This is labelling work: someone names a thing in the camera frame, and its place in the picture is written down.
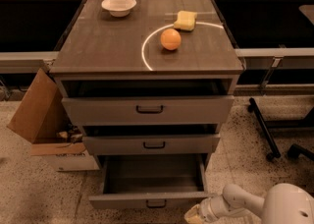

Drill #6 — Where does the open cardboard box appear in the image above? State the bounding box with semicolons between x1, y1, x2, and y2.
7;69;99;172

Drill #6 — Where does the black chair base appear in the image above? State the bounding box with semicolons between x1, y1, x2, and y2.
288;143;314;161

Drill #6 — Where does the grey drawer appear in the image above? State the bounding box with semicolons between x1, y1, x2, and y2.
62;95;234;126
83;134;220;155
89;154;213;209

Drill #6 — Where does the grey top drawer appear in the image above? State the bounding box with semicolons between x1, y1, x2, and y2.
62;95;234;126

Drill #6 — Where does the grey bottom drawer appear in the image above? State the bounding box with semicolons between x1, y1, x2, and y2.
89;154;213;209

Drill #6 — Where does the grey middle drawer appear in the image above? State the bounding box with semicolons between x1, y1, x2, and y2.
83;134;220;155

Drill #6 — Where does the white bowl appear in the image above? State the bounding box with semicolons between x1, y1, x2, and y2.
101;0;136;18

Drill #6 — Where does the grey drawer cabinet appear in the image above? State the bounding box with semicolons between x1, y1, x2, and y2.
49;0;245;170

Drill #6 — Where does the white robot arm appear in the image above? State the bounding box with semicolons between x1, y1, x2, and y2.
184;184;314;224

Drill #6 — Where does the orange ball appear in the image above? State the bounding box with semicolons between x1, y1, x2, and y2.
160;28;182;51

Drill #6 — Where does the yellow sponge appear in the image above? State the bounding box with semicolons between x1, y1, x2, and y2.
174;11;197;31

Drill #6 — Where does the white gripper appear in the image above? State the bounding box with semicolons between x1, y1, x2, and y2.
184;196;249;224

